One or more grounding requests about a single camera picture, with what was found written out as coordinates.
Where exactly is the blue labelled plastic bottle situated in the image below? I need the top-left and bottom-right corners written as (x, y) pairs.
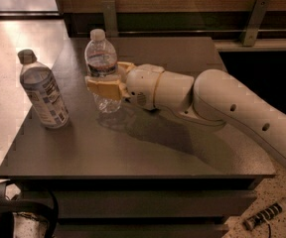
top-left (18, 49), bottom-right (70, 129)

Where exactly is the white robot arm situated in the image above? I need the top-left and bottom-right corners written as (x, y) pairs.
top-left (85, 61), bottom-right (286, 169)

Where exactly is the clear water bottle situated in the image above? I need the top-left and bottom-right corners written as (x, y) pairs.
top-left (84, 29), bottom-right (121, 113)

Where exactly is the white power strip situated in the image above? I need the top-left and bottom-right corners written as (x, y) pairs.
top-left (243, 197), bottom-right (286, 231)

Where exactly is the black power cable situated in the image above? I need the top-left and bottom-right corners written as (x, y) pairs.
top-left (260, 212), bottom-right (272, 238)

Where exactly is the grey drawer cabinet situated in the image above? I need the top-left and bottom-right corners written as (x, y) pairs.
top-left (15, 178), bottom-right (264, 238)

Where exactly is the right metal wall bracket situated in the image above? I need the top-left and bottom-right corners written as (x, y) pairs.
top-left (240, 0), bottom-right (271, 47)

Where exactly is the metal wall bracket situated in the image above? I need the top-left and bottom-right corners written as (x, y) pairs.
top-left (102, 0), bottom-right (118, 38)
top-left (240, 0), bottom-right (271, 47)

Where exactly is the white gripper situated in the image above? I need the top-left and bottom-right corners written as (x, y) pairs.
top-left (85, 61), bottom-right (165, 110)

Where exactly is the left metal wall bracket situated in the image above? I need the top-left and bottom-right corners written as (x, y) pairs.
top-left (102, 0), bottom-right (118, 38)

